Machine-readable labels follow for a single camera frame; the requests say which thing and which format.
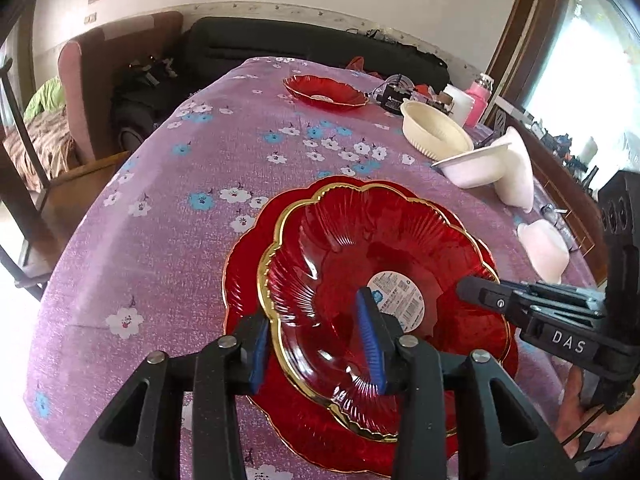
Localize cream ribbed bowl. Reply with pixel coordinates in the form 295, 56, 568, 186
400, 100, 475, 162

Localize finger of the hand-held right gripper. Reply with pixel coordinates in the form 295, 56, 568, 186
456, 275, 607, 321

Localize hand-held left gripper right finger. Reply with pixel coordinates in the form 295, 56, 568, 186
355, 287, 578, 480

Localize black bag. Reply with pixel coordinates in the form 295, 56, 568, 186
110, 57, 216, 151

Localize dark wooden chair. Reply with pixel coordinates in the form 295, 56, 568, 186
0, 57, 133, 301

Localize green cloth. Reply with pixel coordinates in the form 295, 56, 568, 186
22, 77, 66, 118

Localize pink armchair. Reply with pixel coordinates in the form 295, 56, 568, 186
57, 10, 186, 171

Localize red glass bowl gold rim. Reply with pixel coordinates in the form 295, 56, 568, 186
257, 182, 501, 442

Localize black power adapter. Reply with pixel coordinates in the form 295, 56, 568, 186
377, 80, 416, 113

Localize large red glass plate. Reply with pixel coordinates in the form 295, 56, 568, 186
221, 175, 520, 478

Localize small red glass plate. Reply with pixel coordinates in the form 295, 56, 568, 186
283, 74, 370, 109

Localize black sofa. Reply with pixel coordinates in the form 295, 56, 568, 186
182, 16, 451, 101

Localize white plastic jar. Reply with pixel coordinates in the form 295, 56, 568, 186
442, 84, 476, 128

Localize white paper bowl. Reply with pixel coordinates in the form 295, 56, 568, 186
431, 142, 512, 189
516, 219, 571, 285
492, 126, 536, 212

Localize person's right hand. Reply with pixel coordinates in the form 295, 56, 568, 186
554, 370, 640, 461

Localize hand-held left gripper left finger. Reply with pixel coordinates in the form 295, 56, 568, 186
59, 314, 272, 480

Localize brown patterned blanket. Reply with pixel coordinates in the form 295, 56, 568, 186
2, 107, 81, 193

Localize pink water bottle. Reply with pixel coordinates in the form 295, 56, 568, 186
465, 72, 495, 128

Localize purple floral tablecloth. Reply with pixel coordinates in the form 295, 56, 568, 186
22, 55, 608, 480

